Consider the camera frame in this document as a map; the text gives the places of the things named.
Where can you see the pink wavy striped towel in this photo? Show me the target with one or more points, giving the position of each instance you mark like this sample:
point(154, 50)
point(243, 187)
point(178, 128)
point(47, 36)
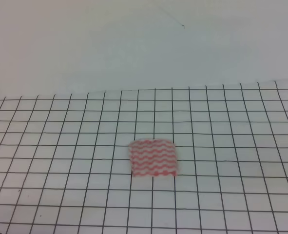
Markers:
point(153, 157)

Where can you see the white black grid tablecloth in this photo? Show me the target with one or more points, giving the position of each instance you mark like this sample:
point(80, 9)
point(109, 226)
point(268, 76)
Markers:
point(65, 166)

